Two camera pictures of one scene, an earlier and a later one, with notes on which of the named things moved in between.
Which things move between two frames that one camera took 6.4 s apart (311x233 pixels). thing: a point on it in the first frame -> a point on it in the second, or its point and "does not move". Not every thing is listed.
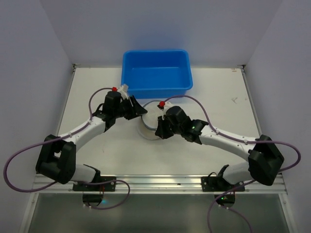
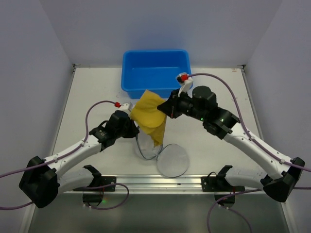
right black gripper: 164,128 -> 174,104
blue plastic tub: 157,74 does not move
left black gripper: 131,109 -> 132,128
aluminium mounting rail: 161,185 does not move
